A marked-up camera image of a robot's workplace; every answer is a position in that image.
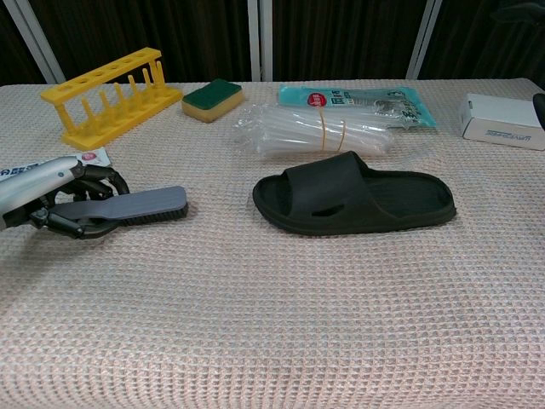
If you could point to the green yellow sponge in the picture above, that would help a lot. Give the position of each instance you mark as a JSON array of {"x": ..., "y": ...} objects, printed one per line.
[{"x": 213, "y": 106}]

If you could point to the dark green curtain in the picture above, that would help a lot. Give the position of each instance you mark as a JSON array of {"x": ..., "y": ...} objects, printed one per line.
[
  {"x": 8, "y": 55},
  {"x": 340, "y": 34},
  {"x": 149, "y": 34},
  {"x": 468, "y": 42}
]

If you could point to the grey scrubbing brush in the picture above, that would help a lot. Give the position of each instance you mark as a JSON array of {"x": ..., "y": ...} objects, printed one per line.
[{"x": 149, "y": 200}]

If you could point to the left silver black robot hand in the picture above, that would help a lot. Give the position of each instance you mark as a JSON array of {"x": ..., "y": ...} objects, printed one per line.
[{"x": 34, "y": 185}]

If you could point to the clear plastic tube bundle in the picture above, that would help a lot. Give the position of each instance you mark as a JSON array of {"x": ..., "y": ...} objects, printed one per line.
[{"x": 289, "y": 128}]

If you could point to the white cardboard box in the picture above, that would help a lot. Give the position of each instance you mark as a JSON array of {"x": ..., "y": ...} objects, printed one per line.
[{"x": 498, "y": 115}]

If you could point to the white toothpaste tube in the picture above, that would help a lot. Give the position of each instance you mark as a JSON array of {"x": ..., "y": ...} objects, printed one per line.
[{"x": 95, "y": 157}]

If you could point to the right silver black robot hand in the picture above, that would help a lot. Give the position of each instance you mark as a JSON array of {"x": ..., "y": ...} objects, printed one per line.
[{"x": 540, "y": 111}]

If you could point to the yellow test tube rack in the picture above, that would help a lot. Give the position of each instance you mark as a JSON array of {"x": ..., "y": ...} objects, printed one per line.
[{"x": 91, "y": 87}]

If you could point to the yellow rubber band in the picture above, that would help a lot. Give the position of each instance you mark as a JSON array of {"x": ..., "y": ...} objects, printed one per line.
[
  {"x": 324, "y": 128},
  {"x": 343, "y": 134}
]

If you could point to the white partition frame post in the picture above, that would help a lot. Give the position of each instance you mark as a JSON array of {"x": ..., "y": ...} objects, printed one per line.
[
  {"x": 423, "y": 38},
  {"x": 254, "y": 42},
  {"x": 38, "y": 38}
]

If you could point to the teal cleaning cloth package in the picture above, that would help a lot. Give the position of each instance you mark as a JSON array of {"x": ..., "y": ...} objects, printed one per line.
[{"x": 298, "y": 98}]

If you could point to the black rubber slipper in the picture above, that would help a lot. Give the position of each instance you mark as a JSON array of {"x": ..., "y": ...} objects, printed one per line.
[{"x": 332, "y": 183}]

